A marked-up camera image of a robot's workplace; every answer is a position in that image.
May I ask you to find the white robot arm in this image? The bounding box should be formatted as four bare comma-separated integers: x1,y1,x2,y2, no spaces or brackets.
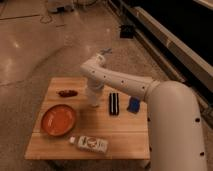
81,54,208,171

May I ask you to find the black striped rectangular block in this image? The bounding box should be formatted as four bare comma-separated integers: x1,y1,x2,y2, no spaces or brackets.
109,93,119,116

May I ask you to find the orange ceramic bowl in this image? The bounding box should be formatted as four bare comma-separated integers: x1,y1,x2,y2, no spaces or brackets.
40,104,76,136

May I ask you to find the wooden folding table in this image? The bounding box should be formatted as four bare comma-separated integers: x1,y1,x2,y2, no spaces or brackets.
25,77,150,160

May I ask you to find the blue sponge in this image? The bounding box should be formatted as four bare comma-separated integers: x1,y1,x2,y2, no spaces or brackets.
127,97,140,113

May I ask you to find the black box on floor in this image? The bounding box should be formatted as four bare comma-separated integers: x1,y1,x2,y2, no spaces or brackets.
120,25,134,38

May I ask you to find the white ceramic cup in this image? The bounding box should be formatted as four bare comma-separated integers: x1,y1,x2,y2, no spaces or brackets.
87,91,100,107

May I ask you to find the long white wall ledge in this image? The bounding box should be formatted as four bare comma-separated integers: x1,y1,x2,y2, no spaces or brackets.
105,0,213,88

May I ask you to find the white labelled bottle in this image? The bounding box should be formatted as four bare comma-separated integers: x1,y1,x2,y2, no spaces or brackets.
69,136,108,154

